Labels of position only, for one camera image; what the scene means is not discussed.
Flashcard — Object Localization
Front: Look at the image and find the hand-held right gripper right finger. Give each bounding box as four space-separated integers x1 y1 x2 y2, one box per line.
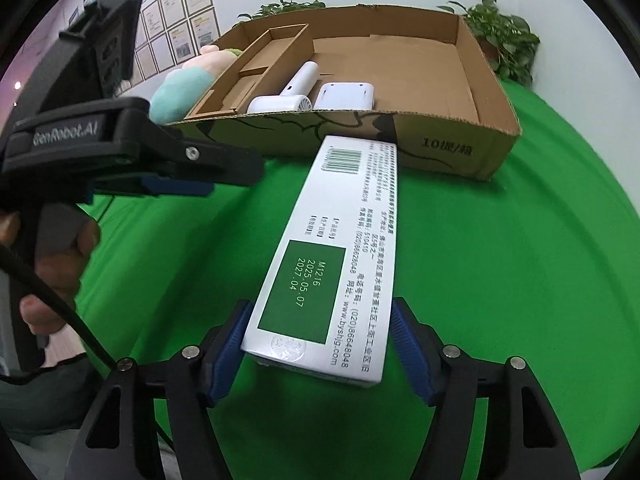
391 297 581 480

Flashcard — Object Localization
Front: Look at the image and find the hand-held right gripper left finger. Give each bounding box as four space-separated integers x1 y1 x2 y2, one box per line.
64 299 253 480

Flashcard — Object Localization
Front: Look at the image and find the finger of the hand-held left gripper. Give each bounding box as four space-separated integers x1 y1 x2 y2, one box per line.
92 172 215 198
147 122 265 188

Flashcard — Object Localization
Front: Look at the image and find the small plain cardboard box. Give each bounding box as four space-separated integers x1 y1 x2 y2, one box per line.
184 23 315 121

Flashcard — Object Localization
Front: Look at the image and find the white handheld fan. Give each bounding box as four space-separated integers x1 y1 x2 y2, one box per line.
246 61 321 113

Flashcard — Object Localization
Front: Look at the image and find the white box with green label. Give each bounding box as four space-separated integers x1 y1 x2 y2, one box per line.
240 135 401 390

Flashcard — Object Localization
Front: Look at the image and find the white rectangular device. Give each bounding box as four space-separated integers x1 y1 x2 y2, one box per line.
312 81 376 111

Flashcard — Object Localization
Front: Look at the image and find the large printed cardboard box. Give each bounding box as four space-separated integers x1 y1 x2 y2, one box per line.
164 4 523 182

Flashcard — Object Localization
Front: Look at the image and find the person's left hand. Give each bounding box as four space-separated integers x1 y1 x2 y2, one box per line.
0 210 103 356

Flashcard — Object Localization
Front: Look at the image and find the pink pig plush toy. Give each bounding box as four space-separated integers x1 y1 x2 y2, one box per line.
150 44 246 126

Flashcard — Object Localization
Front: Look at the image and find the green tablecloth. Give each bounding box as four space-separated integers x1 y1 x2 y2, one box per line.
72 80 640 480

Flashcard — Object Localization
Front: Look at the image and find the green potted plant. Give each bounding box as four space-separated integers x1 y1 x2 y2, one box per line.
232 0 328 25
439 0 542 88

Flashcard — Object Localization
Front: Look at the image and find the group of framed wall certificates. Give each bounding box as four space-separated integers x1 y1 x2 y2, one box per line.
65 0 221 96

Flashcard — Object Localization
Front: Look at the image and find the thick black cable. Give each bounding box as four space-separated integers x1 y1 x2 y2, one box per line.
0 242 121 371

